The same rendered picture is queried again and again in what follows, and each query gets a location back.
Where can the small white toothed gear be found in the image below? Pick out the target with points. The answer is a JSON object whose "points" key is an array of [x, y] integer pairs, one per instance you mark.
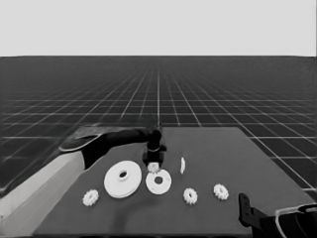
{"points": [[187, 197], [151, 168], [218, 193], [87, 199]]}

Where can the white round carrier wide hole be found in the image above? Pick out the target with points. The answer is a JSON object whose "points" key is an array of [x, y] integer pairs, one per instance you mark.
{"points": [[152, 185]]}

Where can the large thick white disc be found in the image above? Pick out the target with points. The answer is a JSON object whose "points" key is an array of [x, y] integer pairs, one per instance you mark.
{"points": [[114, 185]]}

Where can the small thin white T-shaped piece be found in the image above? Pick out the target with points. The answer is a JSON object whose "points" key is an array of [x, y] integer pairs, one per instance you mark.
{"points": [[182, 165]]}

